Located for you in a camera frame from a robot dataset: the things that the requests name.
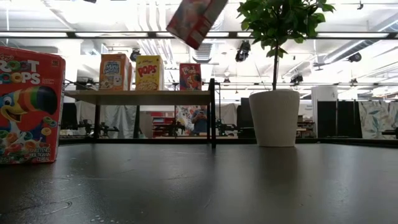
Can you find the red Froot Loops cereal box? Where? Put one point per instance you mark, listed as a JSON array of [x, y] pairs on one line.
[[192, 21], [190, 77], [31, 109]]

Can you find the yellow Pops cereal box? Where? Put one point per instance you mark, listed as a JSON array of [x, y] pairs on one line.
[[149, 73]]

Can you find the orange Mini Wheats cereal box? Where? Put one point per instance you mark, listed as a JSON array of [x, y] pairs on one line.
[[113, 71]]

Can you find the person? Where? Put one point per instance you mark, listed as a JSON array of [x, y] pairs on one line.
[[199, 121]]

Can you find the black table mat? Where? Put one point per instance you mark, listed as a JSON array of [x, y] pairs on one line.
[[199, 186]]

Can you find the black ceiling spotlight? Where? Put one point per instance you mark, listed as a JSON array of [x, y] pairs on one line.
[[354, 57], [242, 51], [135, 55]]

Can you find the white draped cloth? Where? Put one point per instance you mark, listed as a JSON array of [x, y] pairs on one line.
[[116, 119]]

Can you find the overhead light bar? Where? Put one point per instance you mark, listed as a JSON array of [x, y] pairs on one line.
[[109, 35]]

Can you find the green leafy plant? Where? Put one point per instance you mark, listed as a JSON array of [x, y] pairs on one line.
[[280, 18]]

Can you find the black partition panel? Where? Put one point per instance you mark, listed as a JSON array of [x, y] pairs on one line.
[[339, 119]]

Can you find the leaf print curtain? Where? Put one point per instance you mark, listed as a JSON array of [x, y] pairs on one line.
[[377, 119]]

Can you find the wooden shelf with black frame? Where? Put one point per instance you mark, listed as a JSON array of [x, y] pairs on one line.
[[140, 97]]

